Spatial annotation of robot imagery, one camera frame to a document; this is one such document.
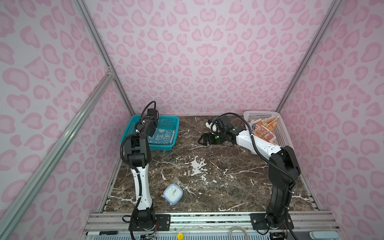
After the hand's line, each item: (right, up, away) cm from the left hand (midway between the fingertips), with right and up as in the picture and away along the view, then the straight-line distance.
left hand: (142, 129), depth 102 cm
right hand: (+42, -6, -15) cm, 45 cm away
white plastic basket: (+94, -2, -2) cm, 94 cm away
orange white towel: (+83, 0, -1) cm, 83 cm away
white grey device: (+98, -49, -32) cm, 114 cm away
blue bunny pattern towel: (+13, -5, +3) cm, 14 cm away
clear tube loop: (+57, -46, -31) cm, 80 cm away
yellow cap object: (+31, -45, -39) cm, 67 cm away
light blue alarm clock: (+25, -34, -23) cm, 48 cm away
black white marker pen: (-6, -48, -33) cm, 58 cm away
